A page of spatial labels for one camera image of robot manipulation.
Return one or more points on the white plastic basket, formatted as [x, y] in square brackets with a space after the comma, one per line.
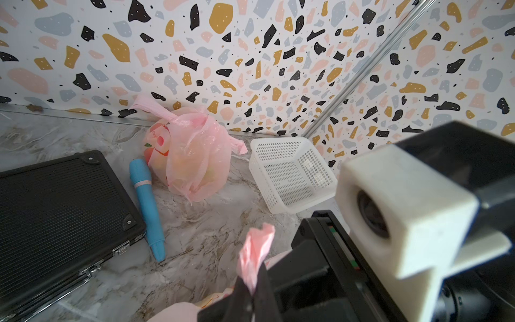
[291, 174]

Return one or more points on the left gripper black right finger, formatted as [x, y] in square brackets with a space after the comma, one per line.
[264, 301]

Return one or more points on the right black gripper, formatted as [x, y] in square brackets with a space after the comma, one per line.
[323, 278]

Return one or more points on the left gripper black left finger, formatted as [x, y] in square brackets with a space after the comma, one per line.
[241, 302]

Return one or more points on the pink plastic bag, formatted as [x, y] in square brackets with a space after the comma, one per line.
[256, 247]
[188, 150]

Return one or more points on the light blue cylinder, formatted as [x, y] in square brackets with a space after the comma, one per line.
[141, 179]

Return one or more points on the black flat case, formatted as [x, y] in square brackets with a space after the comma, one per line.
[60, 221]

